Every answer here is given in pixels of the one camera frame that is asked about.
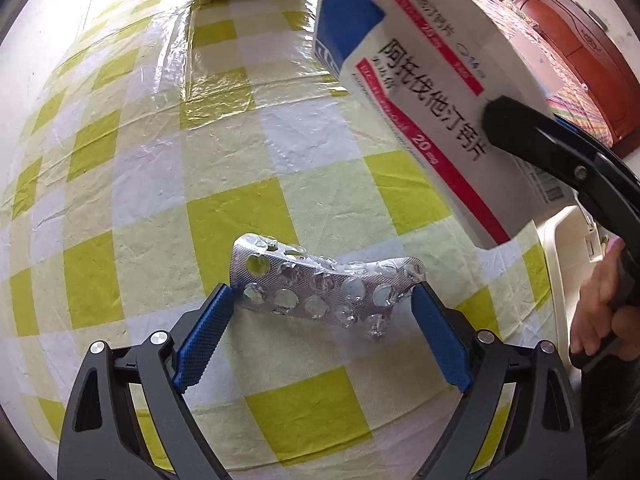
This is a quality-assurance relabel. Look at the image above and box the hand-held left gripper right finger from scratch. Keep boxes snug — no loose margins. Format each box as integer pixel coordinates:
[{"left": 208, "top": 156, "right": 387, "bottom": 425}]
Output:
[{"left": 409, "top": 281, "right": 583, "bottom": 480}]

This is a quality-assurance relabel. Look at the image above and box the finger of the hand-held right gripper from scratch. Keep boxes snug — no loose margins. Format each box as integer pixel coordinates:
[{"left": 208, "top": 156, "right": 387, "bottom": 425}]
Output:
[
  {"left": 552, "top": 116, "right": 640, "bottom": 186},
  {"left": 481, "top": 96, "right": 640, "bottom": 261}
]

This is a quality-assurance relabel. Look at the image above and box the person's right hand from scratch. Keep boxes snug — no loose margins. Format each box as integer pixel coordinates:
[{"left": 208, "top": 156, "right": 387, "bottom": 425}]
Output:
[{"left": 569, "top": 239, "right": 628, "bottom": 357}]

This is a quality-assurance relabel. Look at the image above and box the silver blister pack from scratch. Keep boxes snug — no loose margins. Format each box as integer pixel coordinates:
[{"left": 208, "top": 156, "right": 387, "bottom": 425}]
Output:
[{"left": 229, "top": 233, "right": 427, "bottom": 342}]

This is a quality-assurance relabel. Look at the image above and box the cream plastic bin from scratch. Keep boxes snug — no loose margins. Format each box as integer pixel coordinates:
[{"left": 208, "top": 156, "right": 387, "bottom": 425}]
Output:
[{"left": 535, "top": 205, "right": 616, "bottom": 366}]

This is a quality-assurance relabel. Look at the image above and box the white medicine box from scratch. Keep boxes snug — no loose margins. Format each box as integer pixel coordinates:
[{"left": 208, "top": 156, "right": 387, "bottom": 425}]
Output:
[{"left": 312, "top": 0, "right": 563, "bottom": 251}]

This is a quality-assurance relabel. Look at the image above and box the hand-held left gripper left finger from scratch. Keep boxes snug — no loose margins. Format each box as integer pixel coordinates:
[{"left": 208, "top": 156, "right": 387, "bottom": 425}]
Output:
[{"left": 56, "top": 282, "right": 236, "bottom": 480}]

